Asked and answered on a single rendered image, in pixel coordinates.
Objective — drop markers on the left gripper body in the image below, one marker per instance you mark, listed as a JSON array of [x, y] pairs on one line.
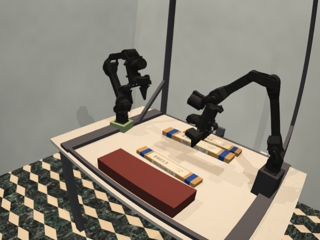
[[205, 125]]

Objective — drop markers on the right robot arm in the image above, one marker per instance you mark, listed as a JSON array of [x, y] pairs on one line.
[[133, 63]]

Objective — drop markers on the tan welding electrode pack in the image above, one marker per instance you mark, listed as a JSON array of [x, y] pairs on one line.
[[202, 146]]

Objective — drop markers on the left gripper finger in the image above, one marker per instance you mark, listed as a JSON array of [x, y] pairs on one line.
[[194, 143], [205, 135]]

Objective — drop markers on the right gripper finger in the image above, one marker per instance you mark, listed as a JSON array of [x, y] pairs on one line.
[[128, 95], [143, 91]]

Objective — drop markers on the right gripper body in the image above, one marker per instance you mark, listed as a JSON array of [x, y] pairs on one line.
[[130, 85]]

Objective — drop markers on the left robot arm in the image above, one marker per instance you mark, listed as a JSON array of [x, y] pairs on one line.
[[211, 108]]

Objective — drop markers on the tan cardboard pack with blue bands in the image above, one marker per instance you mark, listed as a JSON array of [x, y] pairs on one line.
[[233, 149]]

